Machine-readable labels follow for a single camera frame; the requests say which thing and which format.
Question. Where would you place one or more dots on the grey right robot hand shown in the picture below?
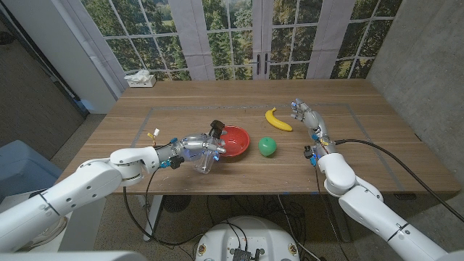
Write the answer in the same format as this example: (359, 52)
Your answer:
(313, 119)

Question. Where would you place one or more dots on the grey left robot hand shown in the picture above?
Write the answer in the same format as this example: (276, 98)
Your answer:
(188, 146)

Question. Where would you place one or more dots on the clear spray bottle black nozzle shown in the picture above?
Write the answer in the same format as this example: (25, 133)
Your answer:
(204, 165)

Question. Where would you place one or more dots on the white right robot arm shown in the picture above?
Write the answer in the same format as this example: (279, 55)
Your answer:
(369, 214)

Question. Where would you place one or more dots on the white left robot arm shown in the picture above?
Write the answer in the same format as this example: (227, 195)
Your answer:
(83, 188)

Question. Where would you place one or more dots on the yellow banana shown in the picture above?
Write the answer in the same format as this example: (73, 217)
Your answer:
(277, 123)

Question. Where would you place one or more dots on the red bowl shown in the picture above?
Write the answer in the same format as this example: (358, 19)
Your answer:
(237, 141)

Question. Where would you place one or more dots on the green apple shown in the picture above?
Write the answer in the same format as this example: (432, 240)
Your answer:
(267, 146)

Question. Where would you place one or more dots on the black round floor fan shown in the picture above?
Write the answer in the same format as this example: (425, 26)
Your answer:
(176, 203)

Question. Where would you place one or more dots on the white tissue box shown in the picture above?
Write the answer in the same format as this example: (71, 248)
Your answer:
(142, 81)

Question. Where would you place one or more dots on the white table leg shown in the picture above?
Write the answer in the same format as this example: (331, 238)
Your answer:
(150, 217)

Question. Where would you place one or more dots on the white robot torso base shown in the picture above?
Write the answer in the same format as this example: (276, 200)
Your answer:
(246, 235)

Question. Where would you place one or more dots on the dark table leg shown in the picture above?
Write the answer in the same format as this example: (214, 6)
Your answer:
(340, 224)

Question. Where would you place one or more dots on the printed window backdrop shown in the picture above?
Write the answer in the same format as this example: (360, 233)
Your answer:
(224, 40)

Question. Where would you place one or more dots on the blue plastic bin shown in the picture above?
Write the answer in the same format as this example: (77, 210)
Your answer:
(25, 166)

